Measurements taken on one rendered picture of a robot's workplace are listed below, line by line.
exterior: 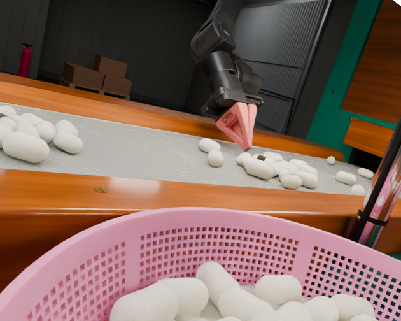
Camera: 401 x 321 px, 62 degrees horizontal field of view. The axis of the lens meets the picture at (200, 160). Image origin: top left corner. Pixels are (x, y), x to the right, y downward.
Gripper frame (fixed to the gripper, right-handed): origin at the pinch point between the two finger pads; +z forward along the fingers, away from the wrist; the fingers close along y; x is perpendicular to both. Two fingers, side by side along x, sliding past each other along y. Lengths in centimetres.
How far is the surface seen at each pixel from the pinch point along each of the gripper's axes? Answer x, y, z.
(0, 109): -1.5, -36.6, 0.8
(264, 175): -6.5, -6.3, 9.6
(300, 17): 109, 330, -317
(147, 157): -3.2, -21.6, 6.3
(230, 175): -5.4, -11.3, 9.3
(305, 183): -7.2, 1.1, 10.8
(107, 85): 403, 170, -401
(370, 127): -4.0, 41.4, -7.5
